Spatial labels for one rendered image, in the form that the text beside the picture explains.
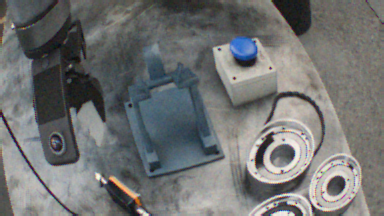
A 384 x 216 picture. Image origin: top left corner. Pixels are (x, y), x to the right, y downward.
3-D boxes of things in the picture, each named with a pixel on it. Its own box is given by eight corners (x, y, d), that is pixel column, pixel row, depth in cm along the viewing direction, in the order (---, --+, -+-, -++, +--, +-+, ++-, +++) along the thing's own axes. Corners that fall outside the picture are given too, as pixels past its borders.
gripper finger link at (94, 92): (115, 105, 65) (85, 58, 58) (117, 118, 64) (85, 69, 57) (82, 122, 66) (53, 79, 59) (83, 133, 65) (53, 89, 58)
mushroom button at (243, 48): (264, 75, 91) (261, 51, 87) (239, 82, 91) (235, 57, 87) (254, 55, 94) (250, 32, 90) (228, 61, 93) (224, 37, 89)
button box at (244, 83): (278, 91, 92) (276, 68, 88) (234, 107, 92) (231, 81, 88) (258, 52, 97) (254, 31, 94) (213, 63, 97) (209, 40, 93)
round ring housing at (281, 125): (321, 169, 82) (324, 154, 79) (265, 209, 80) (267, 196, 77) (294, 124, 88) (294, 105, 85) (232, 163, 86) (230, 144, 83)
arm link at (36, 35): (63, 8, 47) (5, 41, 47) (70, 36, 51) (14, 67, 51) (68, -30, 52) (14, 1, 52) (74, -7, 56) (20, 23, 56)
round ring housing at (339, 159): (335, 157, 83) (338, 141, 80) (365, 186, 77) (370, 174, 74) (293, 204, 79) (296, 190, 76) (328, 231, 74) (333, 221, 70)
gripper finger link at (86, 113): (116, 102, 72) (87, 57, 64) (125, 147, 68) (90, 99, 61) (95, 112, 72) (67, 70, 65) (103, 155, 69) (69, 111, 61)
